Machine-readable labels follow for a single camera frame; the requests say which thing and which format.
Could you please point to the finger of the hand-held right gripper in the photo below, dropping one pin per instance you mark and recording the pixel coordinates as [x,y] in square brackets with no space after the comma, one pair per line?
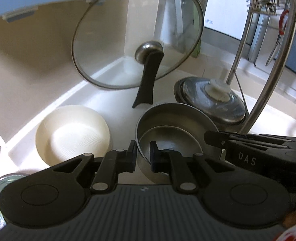
[214,138]

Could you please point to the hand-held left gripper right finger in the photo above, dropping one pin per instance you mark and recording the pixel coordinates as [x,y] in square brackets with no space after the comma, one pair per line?
[154,158]

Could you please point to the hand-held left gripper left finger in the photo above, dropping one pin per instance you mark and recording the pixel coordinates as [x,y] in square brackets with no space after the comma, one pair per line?
[132,158]

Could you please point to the small steel bowl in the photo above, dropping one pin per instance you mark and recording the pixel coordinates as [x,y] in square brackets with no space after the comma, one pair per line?
[178,135]

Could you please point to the large steel bowl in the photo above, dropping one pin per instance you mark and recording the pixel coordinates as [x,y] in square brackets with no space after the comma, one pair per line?
[178,113]

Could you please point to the chrome dish rack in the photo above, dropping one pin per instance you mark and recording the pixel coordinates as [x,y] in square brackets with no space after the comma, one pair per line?
[255,111]

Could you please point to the cream ribbed bowl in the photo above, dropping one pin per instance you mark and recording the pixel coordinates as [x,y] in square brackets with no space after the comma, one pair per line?
[70,135]

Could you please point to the green cutting board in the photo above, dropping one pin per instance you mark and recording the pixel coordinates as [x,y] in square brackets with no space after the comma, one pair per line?
[197,17]

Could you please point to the round container lower left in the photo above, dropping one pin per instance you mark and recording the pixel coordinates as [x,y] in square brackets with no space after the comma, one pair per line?
[2,180]

